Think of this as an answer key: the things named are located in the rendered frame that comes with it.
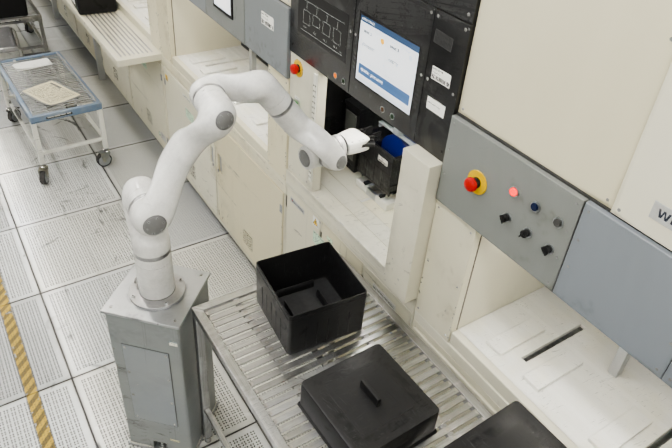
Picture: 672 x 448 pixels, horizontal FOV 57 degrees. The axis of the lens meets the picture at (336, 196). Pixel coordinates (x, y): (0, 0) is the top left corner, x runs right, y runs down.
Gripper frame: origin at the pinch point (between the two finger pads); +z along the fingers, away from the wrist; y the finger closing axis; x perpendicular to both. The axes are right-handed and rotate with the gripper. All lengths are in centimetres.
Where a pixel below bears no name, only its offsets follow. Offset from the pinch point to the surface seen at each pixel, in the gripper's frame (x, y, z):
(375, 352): -33, 58, -48
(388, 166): -12.2, 6.8, 3.8
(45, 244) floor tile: -119, -156, -86
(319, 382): -33, 56, -68
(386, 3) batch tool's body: 56, 16, -18
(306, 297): -42, 20, -44
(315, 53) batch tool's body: 26.9, -19.4, -13.1
